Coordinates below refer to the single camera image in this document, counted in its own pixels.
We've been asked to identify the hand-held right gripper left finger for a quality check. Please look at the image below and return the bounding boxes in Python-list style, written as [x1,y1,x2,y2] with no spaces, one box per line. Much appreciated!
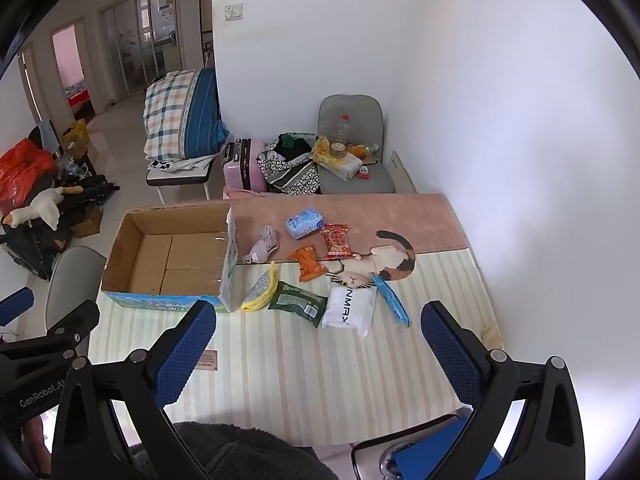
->
[51,300,218,480]

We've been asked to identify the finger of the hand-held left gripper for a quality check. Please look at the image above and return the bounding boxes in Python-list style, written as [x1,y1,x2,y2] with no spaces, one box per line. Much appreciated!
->
[0,300,101,361]
[0,287,35,328]

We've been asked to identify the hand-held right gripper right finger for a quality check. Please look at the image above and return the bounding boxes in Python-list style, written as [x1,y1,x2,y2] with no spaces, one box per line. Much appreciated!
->
[420,301,586,480]

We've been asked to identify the long blue snack packet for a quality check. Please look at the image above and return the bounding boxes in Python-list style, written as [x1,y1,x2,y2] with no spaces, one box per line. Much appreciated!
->
[371,275,412,327]

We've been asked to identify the cardboard box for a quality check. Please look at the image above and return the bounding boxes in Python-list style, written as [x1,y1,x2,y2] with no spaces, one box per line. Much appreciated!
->
[101,203,238,314]

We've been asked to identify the yellow-edged clear packet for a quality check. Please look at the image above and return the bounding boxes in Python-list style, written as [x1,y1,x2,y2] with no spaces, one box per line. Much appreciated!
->
[241,261,279,312]

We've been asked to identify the white plastic packet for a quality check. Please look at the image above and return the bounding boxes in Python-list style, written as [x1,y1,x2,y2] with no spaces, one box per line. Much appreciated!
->
[321,285,377,339]

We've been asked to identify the dark green snack packet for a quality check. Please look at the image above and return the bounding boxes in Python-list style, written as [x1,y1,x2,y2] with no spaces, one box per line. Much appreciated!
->
[268,281,328,329]

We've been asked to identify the orange snack packet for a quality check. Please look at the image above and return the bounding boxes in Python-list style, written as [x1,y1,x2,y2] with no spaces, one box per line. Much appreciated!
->
[288,244,327,282]

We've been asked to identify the red snack packet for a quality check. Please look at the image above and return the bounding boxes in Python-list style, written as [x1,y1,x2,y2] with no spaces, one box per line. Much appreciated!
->
[320,224,356,261]

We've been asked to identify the packets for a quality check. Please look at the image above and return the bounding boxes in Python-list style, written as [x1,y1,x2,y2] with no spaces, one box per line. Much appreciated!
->
[285,206,325,239]

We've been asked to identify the person's left forearm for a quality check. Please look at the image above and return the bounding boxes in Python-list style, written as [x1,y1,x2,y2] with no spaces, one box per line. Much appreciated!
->
[20,407,55,476]

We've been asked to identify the white plastic chair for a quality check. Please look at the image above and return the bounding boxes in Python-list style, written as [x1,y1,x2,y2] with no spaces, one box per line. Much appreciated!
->
[45,246,107,333]

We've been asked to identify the pile of dark items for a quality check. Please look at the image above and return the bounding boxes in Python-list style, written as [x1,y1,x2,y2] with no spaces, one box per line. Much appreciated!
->
[0,175,121,281]

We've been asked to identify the small brown carton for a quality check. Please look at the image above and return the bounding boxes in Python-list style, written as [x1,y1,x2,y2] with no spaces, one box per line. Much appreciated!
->
[72,207,104,238]

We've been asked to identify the white goose plush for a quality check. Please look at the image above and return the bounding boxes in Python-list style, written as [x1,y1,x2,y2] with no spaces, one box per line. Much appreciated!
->
[1,186,85,232]

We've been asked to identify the dark fleece garment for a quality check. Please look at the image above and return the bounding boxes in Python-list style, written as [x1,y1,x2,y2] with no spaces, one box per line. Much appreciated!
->
[132,420,341,480]

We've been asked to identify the red plastic bag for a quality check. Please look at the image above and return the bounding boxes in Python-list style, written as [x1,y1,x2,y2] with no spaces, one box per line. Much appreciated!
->
[0,139,57,216]

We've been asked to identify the pink table mat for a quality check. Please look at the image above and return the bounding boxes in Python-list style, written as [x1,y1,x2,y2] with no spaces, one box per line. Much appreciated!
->
[227,193,469,264]

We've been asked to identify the large yellow bag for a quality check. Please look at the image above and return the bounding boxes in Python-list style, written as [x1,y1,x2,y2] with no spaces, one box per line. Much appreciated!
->
[60,119,90,148]

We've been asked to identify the white leaning board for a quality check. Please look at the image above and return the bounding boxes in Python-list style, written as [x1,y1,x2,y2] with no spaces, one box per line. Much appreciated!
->
[389,150,418,195]

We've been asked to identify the grey padded chair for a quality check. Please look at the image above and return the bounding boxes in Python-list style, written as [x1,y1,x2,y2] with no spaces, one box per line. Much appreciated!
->
[317,94,397,195]

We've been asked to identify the pink suitcase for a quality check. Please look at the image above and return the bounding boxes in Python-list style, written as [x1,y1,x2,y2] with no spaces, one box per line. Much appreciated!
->
[222,137,271,193]

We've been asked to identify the black and white patterned bag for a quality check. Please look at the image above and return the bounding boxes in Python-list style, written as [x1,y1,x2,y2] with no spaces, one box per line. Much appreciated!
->
[256,132,322,196]

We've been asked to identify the white paper-wrapped box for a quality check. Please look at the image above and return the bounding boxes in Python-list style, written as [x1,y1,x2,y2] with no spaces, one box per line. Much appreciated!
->
[320,152,362,181]

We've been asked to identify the plaid quilt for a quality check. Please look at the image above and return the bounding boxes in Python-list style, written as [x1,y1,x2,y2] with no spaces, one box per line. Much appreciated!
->
[143,70,206,161]

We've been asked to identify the open room doorway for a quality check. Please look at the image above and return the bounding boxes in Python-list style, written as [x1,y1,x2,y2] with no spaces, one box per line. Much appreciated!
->
[50,17,96,121]

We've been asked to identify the blue striped quilt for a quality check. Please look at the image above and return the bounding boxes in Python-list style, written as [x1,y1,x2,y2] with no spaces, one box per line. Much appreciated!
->
[182,67,231,158]

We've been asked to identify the glass sliding door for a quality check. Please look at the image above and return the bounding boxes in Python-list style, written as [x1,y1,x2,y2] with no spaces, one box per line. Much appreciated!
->
[97,0,183,106]

